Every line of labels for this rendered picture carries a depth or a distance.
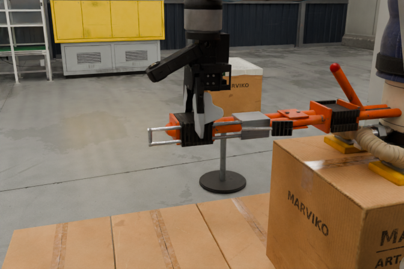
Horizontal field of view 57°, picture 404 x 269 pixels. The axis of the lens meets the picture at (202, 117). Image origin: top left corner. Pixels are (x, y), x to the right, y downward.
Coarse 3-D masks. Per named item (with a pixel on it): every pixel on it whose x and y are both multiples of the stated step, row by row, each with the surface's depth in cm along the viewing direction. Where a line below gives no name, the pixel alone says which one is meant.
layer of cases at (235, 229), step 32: (64, 224) 162; (96, 224) 162; (128, 224) 162; (160, 224) 162; (192, 224) 162; (224, 224) 162; (256, 224) 162; (32, 256) 141; (64, 256) 141; (96, 256) 141; (128, 256) 141; (160, 256) 141; (192, 256) 141; (224, 256) 142; (256, 256) 141
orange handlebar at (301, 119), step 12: (372, 108) 94; (396, 108) 92; (216, 120) 83; (228, 120) 84; (276, 120) 83; (288, 120) 83; (300, 120) 84; (312, 120) 85; (324, 120) 86; (360, 120) 90; (168, 132) 77; (216, 132) 79; (228, 132) 80
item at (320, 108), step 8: (312, 104) 91; (320, 104) 88; (328, 104) 92; (336, 104) 92; (344, 104) 91; (352, 104) 88; (320, 112) 87; (328, 112) 84; (336, 112) 84; (344, 112) 84; (352, 112) 85; (328, 120) 85; (336, 120) 85; (344, 120) 86; (352, 120) 87; (320, 128) 88; (328, 128) 85; (336, 128) 85; (344, 128) 86; (352, 128) 86
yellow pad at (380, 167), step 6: (372, 162) 90; (378, 162) 90; (384, 162) 89; (372, 168) 90; (378, 168) 88; (384, 168) 87; (390, 168) 87; (396, 168) 86; (378, 174) 88; (384, 174) 86; (390, 174) 84; (396, 174) 84; (402, 174) 84; (390, 180) 84; (396, 180) 83; (402, 180) 82
